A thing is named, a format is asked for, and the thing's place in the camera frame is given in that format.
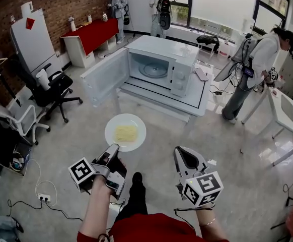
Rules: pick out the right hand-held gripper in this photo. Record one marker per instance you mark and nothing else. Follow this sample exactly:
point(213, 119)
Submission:
point(204, 188)

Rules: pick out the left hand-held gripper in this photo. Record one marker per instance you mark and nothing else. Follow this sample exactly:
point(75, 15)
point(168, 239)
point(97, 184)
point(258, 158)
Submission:
point(82, 173)

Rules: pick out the white round plate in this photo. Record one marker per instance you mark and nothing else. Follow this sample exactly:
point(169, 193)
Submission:
point(125, 120)

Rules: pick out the white microwave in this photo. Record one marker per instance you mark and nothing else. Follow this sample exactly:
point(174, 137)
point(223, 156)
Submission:
point(161, 47)

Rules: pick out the person's right forearm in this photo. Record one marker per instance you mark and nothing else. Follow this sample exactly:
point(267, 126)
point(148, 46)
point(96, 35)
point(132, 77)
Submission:
point(208, 214)

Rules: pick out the person's left forearm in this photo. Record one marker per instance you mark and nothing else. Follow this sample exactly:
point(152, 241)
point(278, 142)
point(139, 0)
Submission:
point(93, 215)

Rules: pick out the person's left hand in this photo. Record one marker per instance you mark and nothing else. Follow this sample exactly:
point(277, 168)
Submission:
point(101, 186)

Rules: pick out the person's left black shoe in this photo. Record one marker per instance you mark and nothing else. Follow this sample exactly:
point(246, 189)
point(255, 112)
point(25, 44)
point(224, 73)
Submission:
point(137, 178)

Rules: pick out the person's black trousers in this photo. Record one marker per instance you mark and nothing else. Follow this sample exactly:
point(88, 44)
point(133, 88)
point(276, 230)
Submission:
point(136, 200)

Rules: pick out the white table with black line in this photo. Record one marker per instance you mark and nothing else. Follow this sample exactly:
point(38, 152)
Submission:
point(161, 102)

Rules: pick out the person's red top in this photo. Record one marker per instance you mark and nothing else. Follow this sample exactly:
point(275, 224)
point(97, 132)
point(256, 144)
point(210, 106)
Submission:
point(156, 228)

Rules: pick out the white power strip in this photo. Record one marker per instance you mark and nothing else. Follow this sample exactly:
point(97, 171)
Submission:
point(44, 197)

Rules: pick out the black office chair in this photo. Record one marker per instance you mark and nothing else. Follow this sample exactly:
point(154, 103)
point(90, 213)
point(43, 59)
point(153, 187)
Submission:
point(48, 94)

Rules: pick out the pink flat item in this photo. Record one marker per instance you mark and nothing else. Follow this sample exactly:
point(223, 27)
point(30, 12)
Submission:
point(201, 74)

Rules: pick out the small waste bin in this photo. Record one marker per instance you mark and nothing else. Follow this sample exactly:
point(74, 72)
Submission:
point(18, 160)

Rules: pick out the white mesh chair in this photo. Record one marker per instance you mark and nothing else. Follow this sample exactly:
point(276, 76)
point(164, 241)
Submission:
point(23, 117)

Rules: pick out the white electric kettle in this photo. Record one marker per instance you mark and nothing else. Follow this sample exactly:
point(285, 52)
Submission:
point(43, 79)

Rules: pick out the white desk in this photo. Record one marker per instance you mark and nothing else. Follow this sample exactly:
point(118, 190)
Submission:
point(280, 115)

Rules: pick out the black screen device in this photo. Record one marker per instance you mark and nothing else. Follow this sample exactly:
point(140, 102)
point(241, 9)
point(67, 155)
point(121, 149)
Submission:
point(247, 72)

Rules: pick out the red topped cabinet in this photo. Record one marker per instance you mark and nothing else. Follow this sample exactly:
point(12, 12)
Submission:
point(73, 49)

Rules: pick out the white plastic jug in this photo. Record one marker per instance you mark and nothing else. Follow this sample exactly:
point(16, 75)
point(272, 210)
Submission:
point(224, 50)

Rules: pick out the red cloth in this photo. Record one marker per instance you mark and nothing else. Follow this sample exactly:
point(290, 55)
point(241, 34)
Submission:
point(96, 34)

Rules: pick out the black bag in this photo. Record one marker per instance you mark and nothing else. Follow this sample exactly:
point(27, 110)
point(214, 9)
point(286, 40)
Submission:
point(208, 39)

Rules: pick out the white spray bottle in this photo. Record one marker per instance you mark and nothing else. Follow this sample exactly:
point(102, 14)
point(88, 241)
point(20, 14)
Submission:
point(72, 25)

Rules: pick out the white refrigerator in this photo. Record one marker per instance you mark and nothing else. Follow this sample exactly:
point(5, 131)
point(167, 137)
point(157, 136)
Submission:
point(33, 44)

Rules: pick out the small white bottle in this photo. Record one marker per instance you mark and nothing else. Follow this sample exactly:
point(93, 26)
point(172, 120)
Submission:
point(89, 19)

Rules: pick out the silver kettle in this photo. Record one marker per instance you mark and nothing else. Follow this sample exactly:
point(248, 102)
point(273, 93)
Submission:
point(104, 17)

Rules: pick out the white slatted chair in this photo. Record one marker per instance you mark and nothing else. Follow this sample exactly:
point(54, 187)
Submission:
point(212, 28)

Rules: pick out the white water dispenser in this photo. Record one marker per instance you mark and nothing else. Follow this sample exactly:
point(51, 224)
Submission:
point(248, 26)

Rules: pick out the black backpack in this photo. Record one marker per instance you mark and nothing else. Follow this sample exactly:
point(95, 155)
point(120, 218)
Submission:
point(164, 11)

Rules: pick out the red paper tag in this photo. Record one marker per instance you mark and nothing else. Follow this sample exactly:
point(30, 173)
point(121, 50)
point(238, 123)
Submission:
point(30, 23)

